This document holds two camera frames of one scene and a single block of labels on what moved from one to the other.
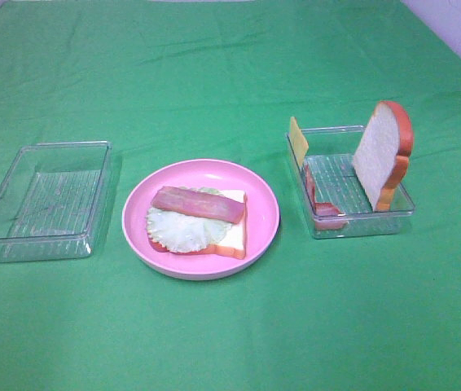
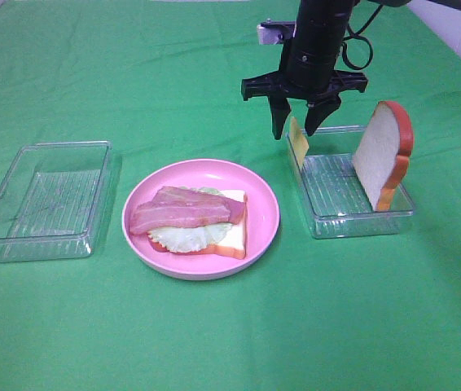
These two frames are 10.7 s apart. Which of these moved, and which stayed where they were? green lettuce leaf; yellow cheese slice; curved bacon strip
Moved: curved bacon strip
Stayed: yellow cheese slice; green lettuce leaf
